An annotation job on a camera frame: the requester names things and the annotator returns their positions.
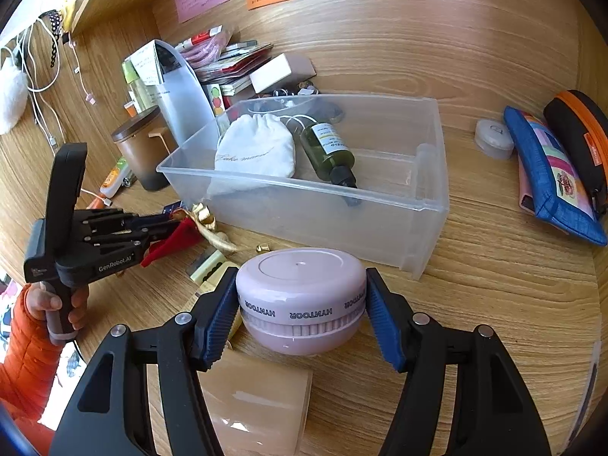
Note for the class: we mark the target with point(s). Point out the small white round container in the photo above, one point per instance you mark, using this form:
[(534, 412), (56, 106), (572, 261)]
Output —
[(494, 138)]

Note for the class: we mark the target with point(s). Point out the stack of booklets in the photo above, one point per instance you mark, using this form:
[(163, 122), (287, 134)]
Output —
[(237, 66)]

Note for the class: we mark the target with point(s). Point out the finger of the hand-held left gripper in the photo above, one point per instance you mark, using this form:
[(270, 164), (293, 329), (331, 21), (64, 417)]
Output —
[(152, 222), (128, 243)]

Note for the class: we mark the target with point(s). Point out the person's left forearm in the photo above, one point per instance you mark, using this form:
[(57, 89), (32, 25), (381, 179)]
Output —
[(23, 365)]

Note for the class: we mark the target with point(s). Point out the clear plastic bin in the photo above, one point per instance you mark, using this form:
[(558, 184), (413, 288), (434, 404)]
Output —
[(308, 221)]

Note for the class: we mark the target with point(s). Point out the pink round device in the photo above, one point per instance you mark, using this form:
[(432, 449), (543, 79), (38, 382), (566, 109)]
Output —
[(299, 285)]

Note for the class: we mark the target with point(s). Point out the white fluffy toy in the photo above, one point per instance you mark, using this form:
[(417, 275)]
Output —
[(9, 99)]

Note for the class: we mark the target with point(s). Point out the pale green bottle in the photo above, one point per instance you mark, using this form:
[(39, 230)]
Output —
[(130, 83)]

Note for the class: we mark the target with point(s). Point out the pile of small trinkets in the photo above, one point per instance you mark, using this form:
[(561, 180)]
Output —
[(289, 90)]

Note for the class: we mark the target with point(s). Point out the pale yellow packet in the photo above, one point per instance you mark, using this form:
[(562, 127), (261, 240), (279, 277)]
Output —
[(209, 275)]

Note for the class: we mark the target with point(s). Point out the translucent cream jar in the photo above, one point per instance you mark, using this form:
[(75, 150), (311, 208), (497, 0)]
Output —
[(266, 403)]

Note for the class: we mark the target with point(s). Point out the small blue box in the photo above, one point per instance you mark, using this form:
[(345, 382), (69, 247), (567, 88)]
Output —
[(170, 209)]

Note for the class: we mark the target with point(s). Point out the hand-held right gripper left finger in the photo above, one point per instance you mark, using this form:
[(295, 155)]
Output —
[(217, 319)]

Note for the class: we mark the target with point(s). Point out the black orange zip case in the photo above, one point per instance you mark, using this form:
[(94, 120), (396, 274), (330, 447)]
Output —
[(577, 137)]

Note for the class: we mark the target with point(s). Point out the white cardboard box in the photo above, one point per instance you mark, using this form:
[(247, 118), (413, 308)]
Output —
[(278, 73)]

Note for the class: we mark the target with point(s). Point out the black dotted headband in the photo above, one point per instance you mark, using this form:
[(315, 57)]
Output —
[(56, 33)]

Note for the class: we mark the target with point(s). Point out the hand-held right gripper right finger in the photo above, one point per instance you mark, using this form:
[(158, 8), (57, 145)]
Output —
[(385, 325)]

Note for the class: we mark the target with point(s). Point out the traffic light card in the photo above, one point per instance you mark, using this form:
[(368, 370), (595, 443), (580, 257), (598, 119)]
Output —
[(216, 99)]

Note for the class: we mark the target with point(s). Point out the white translucent file holder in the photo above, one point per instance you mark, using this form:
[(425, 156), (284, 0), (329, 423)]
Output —
[(183, 99)]

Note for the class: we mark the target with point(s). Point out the white paper sheet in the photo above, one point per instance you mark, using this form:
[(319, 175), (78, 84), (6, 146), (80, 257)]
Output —
[(145, 64)]

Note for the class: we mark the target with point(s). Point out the person's left hand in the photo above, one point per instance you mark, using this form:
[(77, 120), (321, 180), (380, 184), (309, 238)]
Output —
[(43, 301)]

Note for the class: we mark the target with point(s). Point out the white orange plastic item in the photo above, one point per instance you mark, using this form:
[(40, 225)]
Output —
[(114, 178)]

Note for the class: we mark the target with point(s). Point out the wooden desktop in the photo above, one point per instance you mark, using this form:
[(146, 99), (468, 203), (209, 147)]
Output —
[(475, 294)]

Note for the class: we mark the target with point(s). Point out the blue patterned pouch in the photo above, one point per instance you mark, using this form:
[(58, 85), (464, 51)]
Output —
[(546, 166)]

